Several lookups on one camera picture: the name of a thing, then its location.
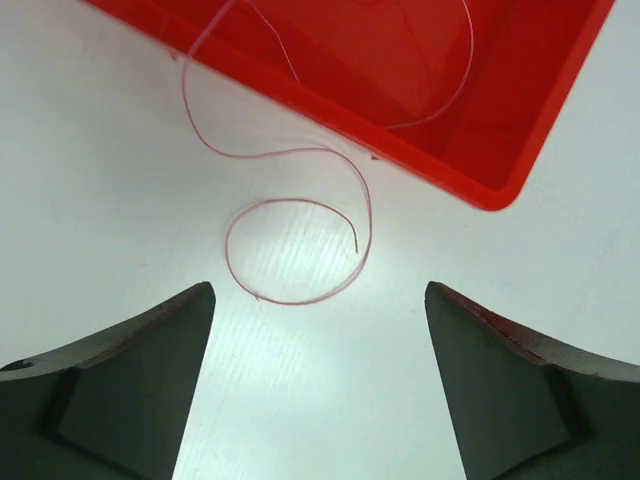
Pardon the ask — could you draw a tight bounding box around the red plastic tray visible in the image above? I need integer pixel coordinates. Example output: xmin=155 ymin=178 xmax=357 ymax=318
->
xmin=98 ymin=0 xmax=612 ymax=211

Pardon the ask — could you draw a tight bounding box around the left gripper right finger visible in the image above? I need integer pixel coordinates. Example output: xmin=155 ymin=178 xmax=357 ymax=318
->
xmin=425 ymin=282 xmax=639 ymax=479

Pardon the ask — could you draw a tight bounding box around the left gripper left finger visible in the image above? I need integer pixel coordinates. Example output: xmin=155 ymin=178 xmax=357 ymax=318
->
xmin=1 ymin=282 xmax=216 ymax=479

